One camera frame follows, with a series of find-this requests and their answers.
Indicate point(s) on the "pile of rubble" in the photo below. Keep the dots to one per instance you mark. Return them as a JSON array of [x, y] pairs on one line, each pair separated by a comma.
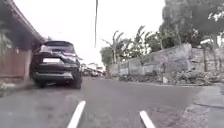
[[173, 78]]

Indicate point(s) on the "building with red-brown wall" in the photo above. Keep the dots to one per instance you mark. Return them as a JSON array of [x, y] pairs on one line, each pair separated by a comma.
[[15, 63]]

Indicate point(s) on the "vehicle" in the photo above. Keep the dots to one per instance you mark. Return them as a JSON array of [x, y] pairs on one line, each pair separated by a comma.
[[94, 72]]

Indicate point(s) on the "group of palm trees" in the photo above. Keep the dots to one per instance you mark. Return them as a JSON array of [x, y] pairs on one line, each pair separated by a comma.
[[123, 45]]

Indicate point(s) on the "large dark tree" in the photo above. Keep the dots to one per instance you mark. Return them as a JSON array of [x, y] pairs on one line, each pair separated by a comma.
[[190, 20]]

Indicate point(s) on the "grey asphalt road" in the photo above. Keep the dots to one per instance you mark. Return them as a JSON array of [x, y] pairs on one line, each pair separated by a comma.
[[116, 96]]

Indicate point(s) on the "black car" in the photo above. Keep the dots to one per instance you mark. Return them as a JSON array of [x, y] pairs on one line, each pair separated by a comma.
[[56, 65]]

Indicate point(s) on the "thin pole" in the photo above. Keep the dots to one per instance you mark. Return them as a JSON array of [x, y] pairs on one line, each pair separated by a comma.
[[96, 20]]

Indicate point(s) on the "grey stone wall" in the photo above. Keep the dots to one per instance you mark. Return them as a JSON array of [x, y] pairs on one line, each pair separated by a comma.
[[166, 60]]

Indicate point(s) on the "robot's own part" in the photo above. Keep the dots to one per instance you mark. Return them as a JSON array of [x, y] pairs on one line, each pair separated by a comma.
[[147, 119], [76, 113]]

